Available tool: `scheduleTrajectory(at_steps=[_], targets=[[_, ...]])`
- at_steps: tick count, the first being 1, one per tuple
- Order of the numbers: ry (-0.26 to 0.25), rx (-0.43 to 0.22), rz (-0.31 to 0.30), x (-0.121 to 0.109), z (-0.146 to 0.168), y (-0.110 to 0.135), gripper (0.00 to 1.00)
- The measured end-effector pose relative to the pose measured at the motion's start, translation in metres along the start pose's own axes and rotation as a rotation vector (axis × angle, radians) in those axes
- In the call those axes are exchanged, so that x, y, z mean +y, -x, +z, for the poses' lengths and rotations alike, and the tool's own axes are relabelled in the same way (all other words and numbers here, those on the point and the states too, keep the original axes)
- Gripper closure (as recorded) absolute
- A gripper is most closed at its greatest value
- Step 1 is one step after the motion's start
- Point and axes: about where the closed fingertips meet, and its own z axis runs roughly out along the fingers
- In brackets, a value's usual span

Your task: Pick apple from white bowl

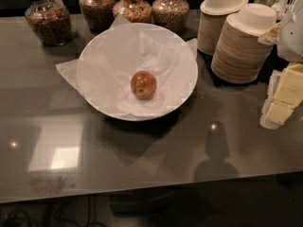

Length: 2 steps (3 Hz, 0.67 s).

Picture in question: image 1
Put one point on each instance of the front stack of paper bowls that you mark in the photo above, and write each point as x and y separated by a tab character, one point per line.
239	55

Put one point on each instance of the glass cereal jar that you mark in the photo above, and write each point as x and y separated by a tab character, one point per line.
50	21
97	13
135	11
170	14

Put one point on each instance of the rear stack of paper bowls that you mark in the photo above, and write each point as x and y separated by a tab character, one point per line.
212	18

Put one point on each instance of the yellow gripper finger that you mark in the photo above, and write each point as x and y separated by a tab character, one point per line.
270	36
284	95

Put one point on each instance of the glass cereal jar far left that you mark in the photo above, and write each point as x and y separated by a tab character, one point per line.
50	21

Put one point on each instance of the white paper liner sheet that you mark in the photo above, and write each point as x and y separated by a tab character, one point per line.
132	51

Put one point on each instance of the red yellow apple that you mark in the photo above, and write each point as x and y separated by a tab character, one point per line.
143	85

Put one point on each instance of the stack of paper bowls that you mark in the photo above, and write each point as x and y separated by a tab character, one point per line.
212	18
239	55

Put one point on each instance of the white bowl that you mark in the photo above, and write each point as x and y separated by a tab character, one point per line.
104	79

